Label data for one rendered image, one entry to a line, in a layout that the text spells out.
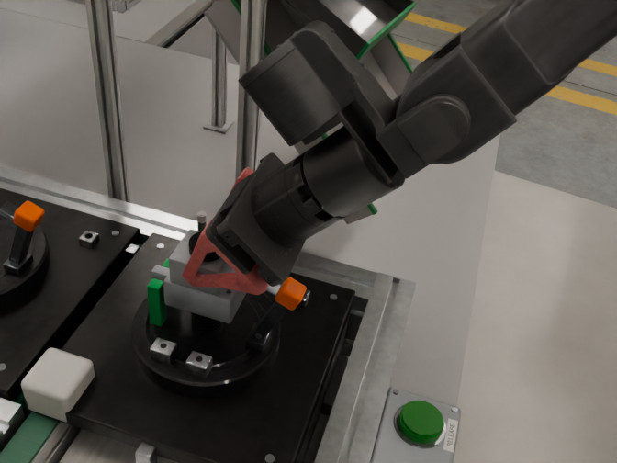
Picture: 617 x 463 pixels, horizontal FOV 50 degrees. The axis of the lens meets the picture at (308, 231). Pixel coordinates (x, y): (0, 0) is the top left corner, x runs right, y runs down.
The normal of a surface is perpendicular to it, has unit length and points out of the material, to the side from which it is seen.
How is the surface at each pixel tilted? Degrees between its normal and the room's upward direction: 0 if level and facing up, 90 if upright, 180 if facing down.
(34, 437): 0
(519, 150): 0
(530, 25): 65
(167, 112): 0
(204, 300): 90
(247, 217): 42
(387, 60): 90
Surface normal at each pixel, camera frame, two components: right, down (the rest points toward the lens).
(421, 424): 0.10, -0.76
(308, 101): 0.11, 0.19
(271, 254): 0.71, -0.40
